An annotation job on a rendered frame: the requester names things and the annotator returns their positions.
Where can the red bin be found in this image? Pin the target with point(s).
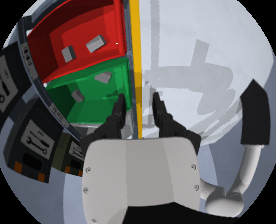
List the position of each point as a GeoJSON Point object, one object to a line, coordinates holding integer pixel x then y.
{"type": "Point", "coordinates": [77, 22]}

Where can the dark grey metal shelf rack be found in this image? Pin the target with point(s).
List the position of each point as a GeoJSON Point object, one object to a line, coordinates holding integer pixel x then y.
{"type": "Point", "coordinates": [29, 22]}

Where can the yellow bar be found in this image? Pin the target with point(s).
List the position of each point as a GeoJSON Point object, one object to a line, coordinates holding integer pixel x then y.
{"type": "Point", "coordinates": [136, 44]}

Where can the grey open bin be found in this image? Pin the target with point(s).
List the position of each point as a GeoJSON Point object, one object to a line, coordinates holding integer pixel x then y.
{"type": "Point", "coordinates": [85, 128]}

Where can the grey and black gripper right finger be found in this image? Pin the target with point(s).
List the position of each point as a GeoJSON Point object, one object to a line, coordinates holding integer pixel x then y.
{"type": "Point", "coordinates": [168, 127]}

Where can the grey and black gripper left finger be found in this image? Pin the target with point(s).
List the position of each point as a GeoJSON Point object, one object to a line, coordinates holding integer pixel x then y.
{"type": "Point", "coordinates": [111, 129]}

